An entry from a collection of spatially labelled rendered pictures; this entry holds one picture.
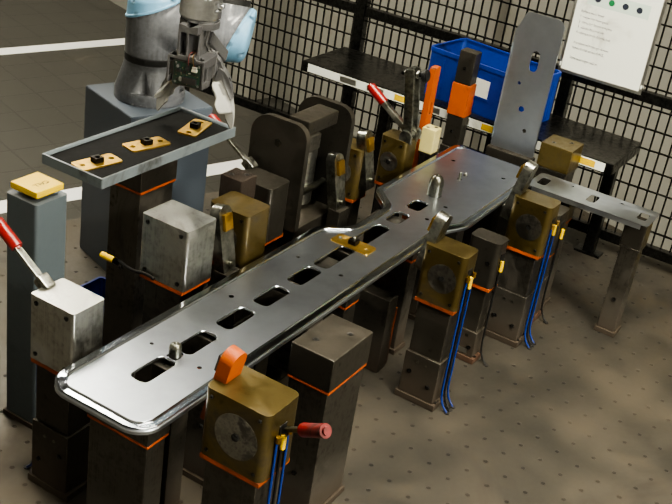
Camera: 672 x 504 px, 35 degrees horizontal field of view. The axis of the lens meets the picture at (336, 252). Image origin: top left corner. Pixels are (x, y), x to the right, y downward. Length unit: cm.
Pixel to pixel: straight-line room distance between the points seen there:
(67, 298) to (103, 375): 14
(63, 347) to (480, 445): 84
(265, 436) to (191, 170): 103
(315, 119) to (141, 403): 78
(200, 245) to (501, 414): 74
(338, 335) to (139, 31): 87
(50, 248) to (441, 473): 80
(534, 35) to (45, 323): 139
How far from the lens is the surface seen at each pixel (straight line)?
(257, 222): 195
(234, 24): 225
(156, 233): 182
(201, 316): 176
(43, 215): 178
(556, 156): 259
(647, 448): 224
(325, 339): 169
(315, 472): 177
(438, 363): 210
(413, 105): 243
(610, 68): 283
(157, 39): 227
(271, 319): 177
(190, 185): 240
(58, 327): 167
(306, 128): 206
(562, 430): 220
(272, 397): 149
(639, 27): 279
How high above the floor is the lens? 192
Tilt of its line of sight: 27 degrees down
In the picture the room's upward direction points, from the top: 9 degrees clockwise
